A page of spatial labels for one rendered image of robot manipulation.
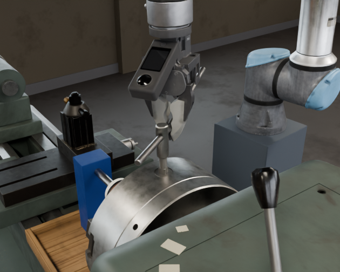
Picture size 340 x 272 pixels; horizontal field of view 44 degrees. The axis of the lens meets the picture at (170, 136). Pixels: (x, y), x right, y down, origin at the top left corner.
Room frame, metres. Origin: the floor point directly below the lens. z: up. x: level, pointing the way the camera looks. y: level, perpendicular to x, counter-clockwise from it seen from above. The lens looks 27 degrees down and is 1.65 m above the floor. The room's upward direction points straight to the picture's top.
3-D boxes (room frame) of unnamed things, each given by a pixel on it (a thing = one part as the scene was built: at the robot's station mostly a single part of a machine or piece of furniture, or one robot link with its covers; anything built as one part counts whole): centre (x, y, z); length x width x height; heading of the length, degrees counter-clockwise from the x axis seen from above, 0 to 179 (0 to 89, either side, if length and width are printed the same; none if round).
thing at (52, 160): (1.16, 0.35, 0.95); 0.43 x 0.18 x 0.04; 125
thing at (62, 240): (0.88, 0.16, 0.89); 0.36 x 0.30 x 0.04; 125
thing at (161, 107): (0.72, 0.01, 1.33); 0.06 x 0.03 x 0.09; 158
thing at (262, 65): (1.15, -0.28, 1.27); 0.13 x 0.12 x 0.14; 44
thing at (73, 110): (1.20, 0.29, 1.14); 0.08 x 0.08 x 0.03
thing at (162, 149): (0.66, 0.01, 1.28); 0.02 x 0.02 x 0.12
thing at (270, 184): (0.40, -0.11, 1.38); 0.04 x 0.03 x 0.05; 35
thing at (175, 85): (0.71, -0.01, 1.43); 0.09 x 0.08 x 0.12; 158
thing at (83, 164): (0.93, 0.20, 1.00); 0.08 x 0.06 x 0.23; 125
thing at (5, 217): (1.22, 0.36, 0.90); 0.53 x 0.30 x 0.06; 125
